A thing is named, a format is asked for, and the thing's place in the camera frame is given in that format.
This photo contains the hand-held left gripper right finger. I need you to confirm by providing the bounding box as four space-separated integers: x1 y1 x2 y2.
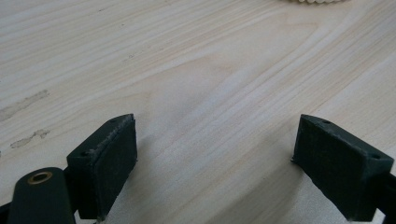
291 114 395 222

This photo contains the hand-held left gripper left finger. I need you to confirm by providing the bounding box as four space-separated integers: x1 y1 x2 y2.
65 113 138 222

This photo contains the white plastic basket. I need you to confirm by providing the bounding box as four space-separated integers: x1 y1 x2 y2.
284 0 351 5

